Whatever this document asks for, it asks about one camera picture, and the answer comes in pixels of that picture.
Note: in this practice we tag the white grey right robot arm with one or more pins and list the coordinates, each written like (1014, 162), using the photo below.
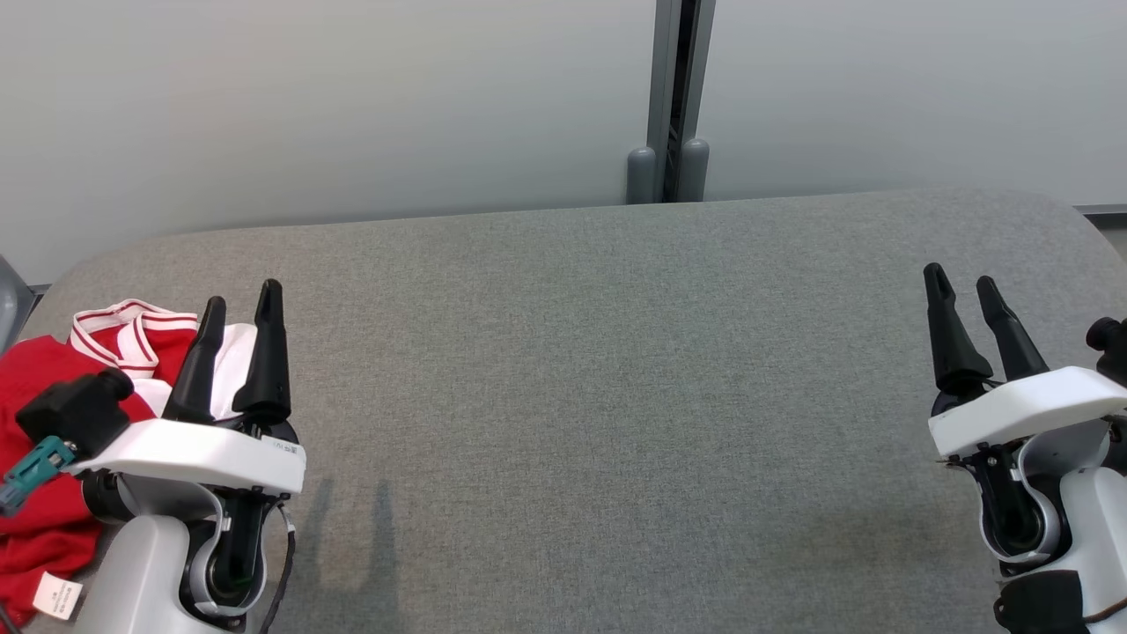
(1092, 519)

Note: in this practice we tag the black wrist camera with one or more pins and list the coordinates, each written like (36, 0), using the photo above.
(1111, 348)
(75, 409)

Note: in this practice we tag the grey cylinder post foot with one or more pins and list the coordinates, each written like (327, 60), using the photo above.
(641, 176)
(694, 172)

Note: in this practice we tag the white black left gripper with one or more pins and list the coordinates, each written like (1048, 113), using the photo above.
(202, 453)

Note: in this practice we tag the teal left camera connector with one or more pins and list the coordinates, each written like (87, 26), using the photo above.
(35, 467)

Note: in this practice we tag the grey plastic panel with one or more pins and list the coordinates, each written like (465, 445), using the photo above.
(11, 304)

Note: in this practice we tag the grey fabric padded surface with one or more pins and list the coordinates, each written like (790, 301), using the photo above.
(616, 396)

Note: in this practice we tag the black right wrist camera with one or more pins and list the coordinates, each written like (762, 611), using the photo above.
(1111, 348)

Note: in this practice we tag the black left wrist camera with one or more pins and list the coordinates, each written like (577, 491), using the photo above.
(75, 409)

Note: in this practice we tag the grey metal partition post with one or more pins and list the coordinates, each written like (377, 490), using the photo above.
(680, 79)

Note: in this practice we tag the red shorts white stripe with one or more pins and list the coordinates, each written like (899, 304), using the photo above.
(35, 528)

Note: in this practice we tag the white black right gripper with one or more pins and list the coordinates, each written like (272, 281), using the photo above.
(1030, 405)

